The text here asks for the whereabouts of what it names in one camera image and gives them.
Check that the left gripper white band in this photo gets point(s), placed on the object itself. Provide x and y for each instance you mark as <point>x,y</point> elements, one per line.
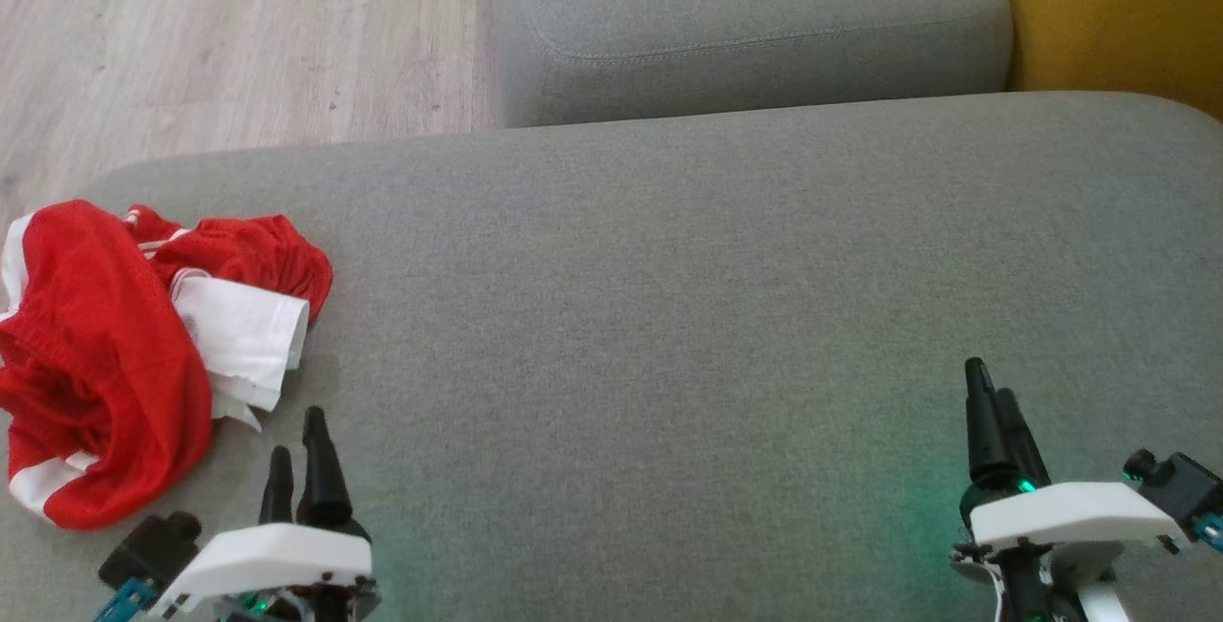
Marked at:
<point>277,560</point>

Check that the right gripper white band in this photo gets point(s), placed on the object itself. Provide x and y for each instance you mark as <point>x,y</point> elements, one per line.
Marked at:
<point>1070,512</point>

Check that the red jersey with white sleeves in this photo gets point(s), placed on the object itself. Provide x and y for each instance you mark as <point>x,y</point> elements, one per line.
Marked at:
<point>248,254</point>

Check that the red shorts with white stripe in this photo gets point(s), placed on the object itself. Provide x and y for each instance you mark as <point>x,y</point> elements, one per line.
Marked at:
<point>86,316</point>

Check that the grey fabric sofa seat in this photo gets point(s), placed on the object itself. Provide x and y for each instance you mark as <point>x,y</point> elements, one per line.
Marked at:
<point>669,316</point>

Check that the yellow sofa cushion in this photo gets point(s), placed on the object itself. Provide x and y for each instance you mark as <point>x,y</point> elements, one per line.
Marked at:
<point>1118,1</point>

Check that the grey sofa back cushion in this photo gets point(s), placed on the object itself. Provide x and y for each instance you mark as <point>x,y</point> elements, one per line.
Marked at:
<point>745,10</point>

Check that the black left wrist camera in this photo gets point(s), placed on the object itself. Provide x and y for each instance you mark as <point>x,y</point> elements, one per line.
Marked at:
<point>148,550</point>

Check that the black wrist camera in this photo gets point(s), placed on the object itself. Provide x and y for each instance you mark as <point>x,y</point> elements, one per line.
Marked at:
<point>148,550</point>
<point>1180,488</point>

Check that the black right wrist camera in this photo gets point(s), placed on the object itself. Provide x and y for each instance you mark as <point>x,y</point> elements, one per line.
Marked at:
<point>1180,488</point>

